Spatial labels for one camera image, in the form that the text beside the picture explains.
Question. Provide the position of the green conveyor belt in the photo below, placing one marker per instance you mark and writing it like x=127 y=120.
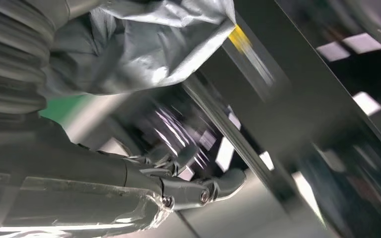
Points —
x=57 y=108

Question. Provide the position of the black inbound scanner machine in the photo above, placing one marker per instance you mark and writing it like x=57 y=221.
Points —
x=292 y=98

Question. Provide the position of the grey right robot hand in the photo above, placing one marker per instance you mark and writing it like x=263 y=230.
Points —
x=62 y=184

